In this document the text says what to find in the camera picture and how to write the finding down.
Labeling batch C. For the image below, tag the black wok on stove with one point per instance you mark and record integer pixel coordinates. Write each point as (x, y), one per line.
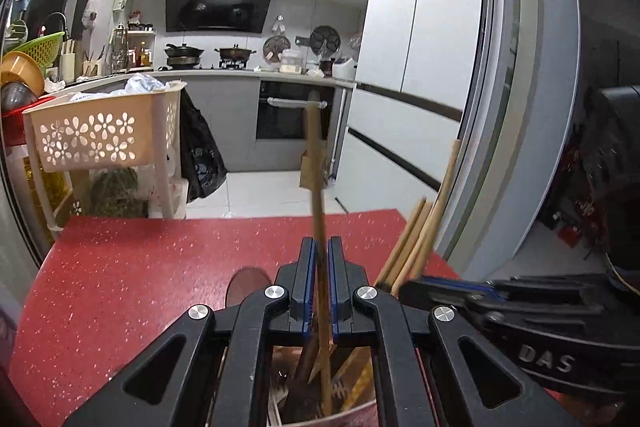
(235, 54)

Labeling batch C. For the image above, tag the red plastic basket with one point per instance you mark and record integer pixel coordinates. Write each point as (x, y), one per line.
(13, 123)

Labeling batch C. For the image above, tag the white rice cooker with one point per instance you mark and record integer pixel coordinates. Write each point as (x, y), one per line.
(344, 69)

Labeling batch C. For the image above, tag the black pan on stove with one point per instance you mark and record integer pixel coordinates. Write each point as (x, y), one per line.
(183, 55)

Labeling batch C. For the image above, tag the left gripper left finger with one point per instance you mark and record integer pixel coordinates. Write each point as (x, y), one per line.
(278, 315)

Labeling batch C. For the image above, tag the black plastic bag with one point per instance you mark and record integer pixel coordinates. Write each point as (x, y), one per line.
(200, 158)

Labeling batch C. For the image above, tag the round black patterned trivet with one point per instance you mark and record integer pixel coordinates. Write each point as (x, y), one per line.
(324, 41)

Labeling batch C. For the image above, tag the black range hood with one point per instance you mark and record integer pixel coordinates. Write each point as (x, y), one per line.
(241, 16)

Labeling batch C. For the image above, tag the beige flower-pattern storage cart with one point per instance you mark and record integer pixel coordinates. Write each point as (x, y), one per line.
(76, 134)

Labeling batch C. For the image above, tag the green plastic colander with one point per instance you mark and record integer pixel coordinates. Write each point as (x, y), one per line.
(43, 50)

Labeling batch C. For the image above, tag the steel spoon dark handle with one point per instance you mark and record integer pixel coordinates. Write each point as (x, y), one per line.
(296, 403)

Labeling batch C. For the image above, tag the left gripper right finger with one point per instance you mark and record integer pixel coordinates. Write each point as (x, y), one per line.
(392, 334)

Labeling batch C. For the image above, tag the white refrigerator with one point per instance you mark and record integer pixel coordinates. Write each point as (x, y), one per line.
(413, 79)

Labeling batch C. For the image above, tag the long bamboo chopstick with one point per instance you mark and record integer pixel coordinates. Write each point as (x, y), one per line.
(435, 216)

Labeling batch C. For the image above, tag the cardboard box on floor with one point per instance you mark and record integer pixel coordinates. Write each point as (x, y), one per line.
(307, 167)

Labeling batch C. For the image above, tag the black built-in oven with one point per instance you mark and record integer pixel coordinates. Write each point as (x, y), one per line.
(281, 112)

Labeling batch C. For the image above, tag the steel bowl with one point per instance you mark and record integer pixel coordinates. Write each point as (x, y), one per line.
(15, 94)

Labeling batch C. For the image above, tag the orange plastic basin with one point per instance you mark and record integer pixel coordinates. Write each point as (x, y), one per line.
(17, 66)

